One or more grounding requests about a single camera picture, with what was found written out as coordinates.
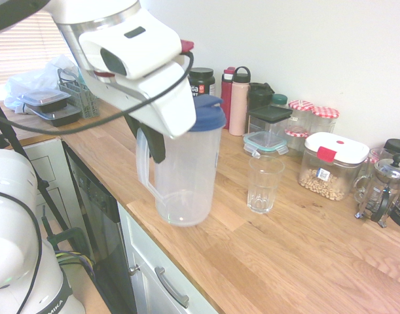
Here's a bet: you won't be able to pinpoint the glass container teal lid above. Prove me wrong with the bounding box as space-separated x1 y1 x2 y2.
242 130 289 158

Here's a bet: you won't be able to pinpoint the window blinds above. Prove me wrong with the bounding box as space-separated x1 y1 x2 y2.
0 11 73 88

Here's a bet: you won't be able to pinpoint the clear glass tumbler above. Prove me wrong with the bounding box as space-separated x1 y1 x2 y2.
247 155 286 215

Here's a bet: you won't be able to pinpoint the white plastic bag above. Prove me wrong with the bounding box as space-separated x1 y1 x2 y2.
3 54 80 114

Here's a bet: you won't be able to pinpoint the black meal container clear lid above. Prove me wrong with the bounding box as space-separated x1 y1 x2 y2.
16 90 71 114
28 105 83 128

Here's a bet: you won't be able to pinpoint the square container black lid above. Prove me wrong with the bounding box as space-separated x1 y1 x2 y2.
247 105 294 137

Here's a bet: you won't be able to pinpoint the jar with white red lid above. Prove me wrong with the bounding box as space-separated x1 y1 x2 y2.
297 132 371 202

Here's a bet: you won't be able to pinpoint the black protein powder tub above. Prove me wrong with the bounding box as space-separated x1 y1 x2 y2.
188 67 217 99

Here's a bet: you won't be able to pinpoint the black stand pole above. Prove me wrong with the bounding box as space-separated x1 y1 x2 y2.
0 91 73 232

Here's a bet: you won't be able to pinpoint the black dishwasher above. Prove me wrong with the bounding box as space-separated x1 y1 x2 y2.
62 140 138 314

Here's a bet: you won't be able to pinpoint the grey cutlery basket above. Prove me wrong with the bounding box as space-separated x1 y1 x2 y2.
57 67 100 120

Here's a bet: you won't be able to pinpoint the small glass jar red-checked lid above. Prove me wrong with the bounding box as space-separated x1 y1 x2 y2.
283 127 310 157

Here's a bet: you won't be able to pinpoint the pink bottle black cap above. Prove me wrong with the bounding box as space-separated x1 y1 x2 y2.
228 66 253 137

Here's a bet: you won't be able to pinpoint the red water bottle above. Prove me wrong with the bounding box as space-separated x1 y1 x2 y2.
220 67 237 114

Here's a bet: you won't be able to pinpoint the clear plastic pitcher blue lid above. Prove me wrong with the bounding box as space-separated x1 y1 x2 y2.
135 94 227 228

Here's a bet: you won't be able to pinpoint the metal drawer handle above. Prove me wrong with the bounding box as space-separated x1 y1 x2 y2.
154 266 191 309

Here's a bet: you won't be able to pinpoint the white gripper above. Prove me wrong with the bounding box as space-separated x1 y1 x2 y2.
78 60 198 164

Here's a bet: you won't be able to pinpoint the white cabinet with handle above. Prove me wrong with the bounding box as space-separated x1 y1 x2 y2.
117 201 220 314

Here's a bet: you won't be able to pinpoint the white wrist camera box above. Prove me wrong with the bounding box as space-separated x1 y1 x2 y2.
79 16 183 80

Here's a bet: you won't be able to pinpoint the bundle of coloured wires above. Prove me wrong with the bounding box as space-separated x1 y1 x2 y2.
55 250 98 279

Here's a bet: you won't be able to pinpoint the glass french press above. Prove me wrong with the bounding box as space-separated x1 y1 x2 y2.
355 152 400 228

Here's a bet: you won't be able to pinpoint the green clamp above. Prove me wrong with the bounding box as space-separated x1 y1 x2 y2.
47 226 93 262

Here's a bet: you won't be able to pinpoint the black coffee appliance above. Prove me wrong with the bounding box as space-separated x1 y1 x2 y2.
382 138 400 234

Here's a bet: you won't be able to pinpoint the jar with green lid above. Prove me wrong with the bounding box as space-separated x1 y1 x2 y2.
270 94 290 111

